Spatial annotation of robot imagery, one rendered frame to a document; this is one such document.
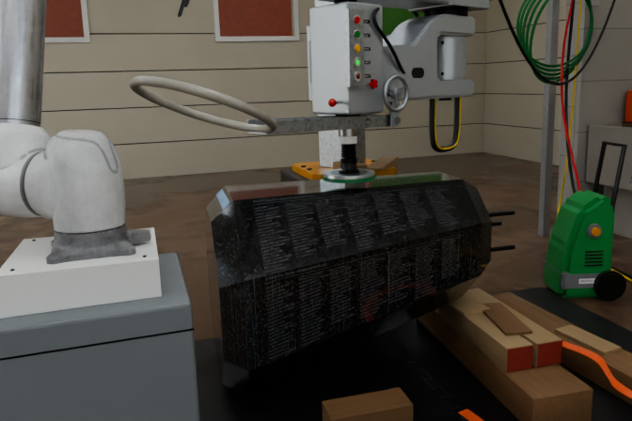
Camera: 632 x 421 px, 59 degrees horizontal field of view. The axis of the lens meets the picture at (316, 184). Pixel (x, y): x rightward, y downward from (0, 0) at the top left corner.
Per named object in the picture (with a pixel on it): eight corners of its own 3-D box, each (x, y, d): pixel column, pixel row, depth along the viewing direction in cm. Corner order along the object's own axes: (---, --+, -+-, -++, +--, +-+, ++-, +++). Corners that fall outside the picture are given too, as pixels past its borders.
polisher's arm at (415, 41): (440, 116, 285) (441, 17, 277) (480, 117, 268) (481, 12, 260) (335, 128, 238) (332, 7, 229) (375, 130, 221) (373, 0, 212)
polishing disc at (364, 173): (314, 178, 228) (314, 175, 227) (337, 170, 246) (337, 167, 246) (362, 180, 218) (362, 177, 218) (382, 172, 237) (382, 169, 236)
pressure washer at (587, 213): (593, 279, 347) (602, 139, 331) (626, 301, 312) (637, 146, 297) (537, 281, 346) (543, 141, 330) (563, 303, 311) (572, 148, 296)
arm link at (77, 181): (99, 235, 119) (89, 132, 115) (26, 232, 123) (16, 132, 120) (141, 219, 134) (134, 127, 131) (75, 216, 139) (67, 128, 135)
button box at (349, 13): (359, 86, 216) (358, 10, 211) (365, 86, 214) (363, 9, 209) (344, 86, 211) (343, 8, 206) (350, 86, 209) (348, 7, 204)
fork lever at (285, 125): (370, 124, 251) (370, 113, 250) (403, 126, 237) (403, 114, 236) (241, 132, 206) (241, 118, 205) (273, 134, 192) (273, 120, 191)
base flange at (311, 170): (291, 169, 336) (290, 162, 336) (366, 163, 350) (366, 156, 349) (314, 182, 290) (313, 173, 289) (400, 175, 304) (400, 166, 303)
